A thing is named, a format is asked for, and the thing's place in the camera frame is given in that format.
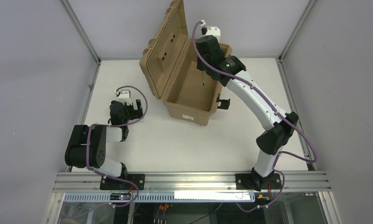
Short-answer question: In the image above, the aluminium frame post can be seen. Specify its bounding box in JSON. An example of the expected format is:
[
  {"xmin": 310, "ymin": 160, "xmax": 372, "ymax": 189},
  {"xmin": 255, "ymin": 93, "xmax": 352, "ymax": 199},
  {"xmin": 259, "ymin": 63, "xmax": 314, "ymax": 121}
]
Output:
[
  {"xmin": 59, "ymin": 0, "xmax": 101, "ymax": 64},
  {"xmin": 278, "ymin": 0, "xmax": 317, "ymax": 63}
]

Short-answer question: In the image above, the aluminium front rail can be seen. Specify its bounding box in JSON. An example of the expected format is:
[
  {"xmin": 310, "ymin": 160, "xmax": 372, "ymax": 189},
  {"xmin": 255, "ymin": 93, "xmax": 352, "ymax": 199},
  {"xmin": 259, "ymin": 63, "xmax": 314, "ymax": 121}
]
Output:
[{"xmin": 53, "ymin": 171, "xmax": 331, "ymax": 193}]

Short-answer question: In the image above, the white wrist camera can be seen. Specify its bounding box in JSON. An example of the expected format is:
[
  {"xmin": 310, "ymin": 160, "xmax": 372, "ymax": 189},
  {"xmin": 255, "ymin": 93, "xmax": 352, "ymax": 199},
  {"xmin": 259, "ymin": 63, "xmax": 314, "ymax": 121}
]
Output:
[
  {"xmin": 115, "ymin": 89, "xmax": 133, "ymax": 105},
  {"xmin": 201, "ymin": 26, "xmax": 221, "ymax": 42}
]

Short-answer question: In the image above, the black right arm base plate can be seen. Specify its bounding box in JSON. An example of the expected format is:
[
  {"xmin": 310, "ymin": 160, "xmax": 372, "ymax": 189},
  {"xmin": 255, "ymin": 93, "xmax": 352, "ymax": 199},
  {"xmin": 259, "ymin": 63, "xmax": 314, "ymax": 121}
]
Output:
[{"xmin": 235, "ymin": 173, "xmax": 282, "ymax": 191}]

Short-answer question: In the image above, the white slotted cable duct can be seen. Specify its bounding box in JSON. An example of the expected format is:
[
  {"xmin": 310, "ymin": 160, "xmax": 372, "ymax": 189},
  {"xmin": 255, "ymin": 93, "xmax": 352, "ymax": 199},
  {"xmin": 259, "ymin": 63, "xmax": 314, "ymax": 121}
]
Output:
[{"xmin": 64, "ymin": 191, "xmax": 255, "ymax": 203}]

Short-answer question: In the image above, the aluminium frame post left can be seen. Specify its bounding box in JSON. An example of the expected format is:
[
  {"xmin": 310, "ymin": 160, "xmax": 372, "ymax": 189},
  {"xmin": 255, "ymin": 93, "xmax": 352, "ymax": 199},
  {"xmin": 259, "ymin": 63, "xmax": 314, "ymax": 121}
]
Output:
[{"xmin": 59, "ymin": 0, "xmax": 101, "ymax": 64}]

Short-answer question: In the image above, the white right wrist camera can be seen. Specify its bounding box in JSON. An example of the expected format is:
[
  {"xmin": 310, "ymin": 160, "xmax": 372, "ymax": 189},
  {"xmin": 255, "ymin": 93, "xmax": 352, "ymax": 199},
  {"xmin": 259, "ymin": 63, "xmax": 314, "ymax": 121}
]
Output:
[{"xmin": 201, "ymin": 26, "xmax": 221, "ymax": 42}]

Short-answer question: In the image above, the black front toolbox latch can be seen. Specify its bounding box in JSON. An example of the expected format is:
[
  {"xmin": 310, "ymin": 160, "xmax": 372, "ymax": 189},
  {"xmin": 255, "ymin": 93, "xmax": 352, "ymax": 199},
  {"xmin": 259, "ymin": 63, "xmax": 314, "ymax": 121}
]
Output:
[{"xmin": 216, "ymin": 97, "xmax": 231, "ymax": 110}]

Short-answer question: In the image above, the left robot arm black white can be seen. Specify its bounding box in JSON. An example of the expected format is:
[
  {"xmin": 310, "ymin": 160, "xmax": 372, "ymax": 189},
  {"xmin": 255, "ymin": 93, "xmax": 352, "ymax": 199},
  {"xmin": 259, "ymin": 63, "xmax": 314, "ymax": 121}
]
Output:
[{"xmin": 64, "ymin": 99, "xmax": 143, "ymax": 180}]

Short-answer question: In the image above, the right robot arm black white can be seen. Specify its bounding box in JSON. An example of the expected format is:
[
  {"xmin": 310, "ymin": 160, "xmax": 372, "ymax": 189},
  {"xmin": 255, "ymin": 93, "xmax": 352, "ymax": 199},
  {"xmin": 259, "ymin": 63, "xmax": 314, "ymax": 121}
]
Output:
[{"xmin": 193, "ymin": 35, "xmax": 299, "ymax": 191}]

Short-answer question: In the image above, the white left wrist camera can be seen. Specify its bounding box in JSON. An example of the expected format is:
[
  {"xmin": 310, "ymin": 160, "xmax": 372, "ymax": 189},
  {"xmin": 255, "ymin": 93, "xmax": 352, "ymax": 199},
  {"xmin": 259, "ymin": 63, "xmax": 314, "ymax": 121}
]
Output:
[{"xmin": 115, "ymin": 89, "xmax": 133, "ymax": 105}]

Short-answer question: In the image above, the tan plastic toolbox with lid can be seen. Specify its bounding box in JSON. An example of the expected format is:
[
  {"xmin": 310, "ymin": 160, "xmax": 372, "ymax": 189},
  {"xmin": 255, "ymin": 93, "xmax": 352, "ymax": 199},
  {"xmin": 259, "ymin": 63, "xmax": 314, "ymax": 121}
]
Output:
[{"xmin": 139, "ymin": 0, "xmax": 222, "ymax": 126}]

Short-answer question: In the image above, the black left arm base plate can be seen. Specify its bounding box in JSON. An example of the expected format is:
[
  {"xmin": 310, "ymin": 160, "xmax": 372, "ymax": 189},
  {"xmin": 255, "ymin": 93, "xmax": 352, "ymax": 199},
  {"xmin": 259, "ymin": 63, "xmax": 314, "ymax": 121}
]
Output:
[{"xmin": 99, "ymin": 173, "xmax": 146, "ymax": 190}]

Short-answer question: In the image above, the aluminium frame post right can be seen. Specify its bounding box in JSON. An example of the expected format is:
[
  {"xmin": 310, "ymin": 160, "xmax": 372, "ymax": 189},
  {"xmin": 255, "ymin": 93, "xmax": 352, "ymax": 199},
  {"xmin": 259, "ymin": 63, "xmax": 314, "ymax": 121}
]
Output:
[{"xmin": 278, "ymin": 0, "xmax": 317, "ymax": 63}]

